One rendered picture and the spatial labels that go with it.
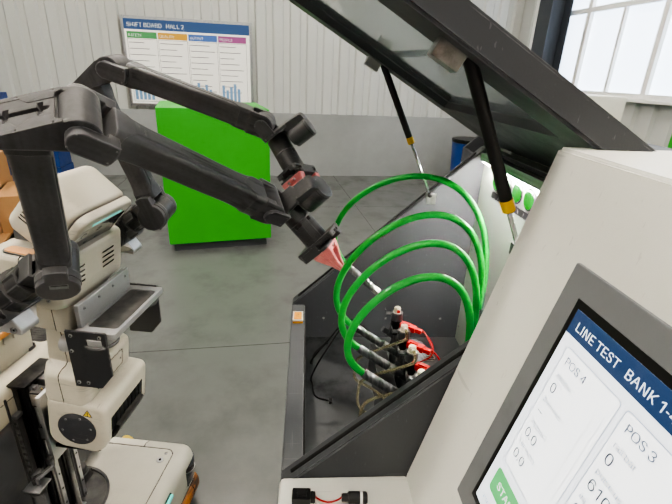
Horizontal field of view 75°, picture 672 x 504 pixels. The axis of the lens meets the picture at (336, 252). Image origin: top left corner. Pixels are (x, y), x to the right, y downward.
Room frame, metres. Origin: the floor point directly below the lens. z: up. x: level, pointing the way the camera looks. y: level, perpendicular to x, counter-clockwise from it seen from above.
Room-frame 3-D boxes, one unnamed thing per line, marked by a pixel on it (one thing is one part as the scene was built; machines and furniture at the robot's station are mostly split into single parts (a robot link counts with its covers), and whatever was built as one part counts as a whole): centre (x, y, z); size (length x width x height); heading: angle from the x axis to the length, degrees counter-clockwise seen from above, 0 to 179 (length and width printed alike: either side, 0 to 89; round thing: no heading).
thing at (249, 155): (4.34, 1.24, 0.65); 0.95 x 0.86 x 1.30; 109
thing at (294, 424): (0.90, 0.08, 0.87); 0.62 x 0.04 x 0.16; 4
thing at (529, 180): (0.94, -0.42, 1.43); 0.54 x 0.03 x 0.02; 4
